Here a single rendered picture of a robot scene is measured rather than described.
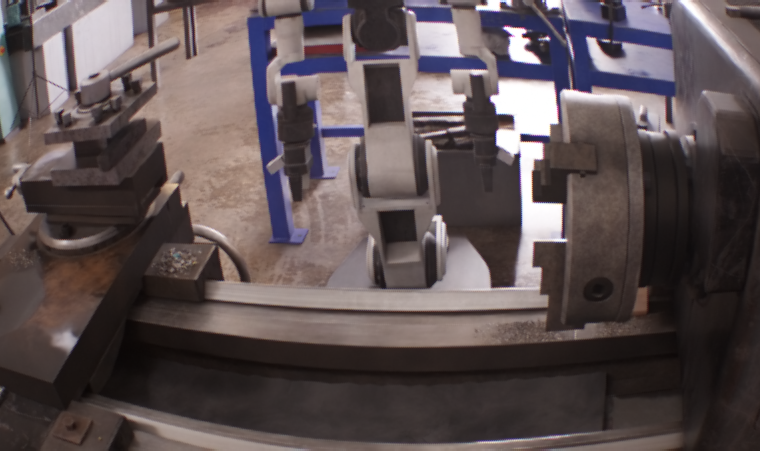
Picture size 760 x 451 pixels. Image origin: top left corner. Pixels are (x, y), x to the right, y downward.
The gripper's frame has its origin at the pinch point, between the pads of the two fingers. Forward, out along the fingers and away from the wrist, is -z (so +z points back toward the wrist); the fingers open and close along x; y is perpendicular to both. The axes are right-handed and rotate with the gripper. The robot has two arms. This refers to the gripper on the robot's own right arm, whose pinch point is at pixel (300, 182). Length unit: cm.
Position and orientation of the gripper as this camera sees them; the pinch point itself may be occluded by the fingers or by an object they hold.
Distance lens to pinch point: 213.9
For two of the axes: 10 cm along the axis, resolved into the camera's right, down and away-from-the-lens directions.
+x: -1.0, 3.1, -9.5
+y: 9.9, -0.5, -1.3
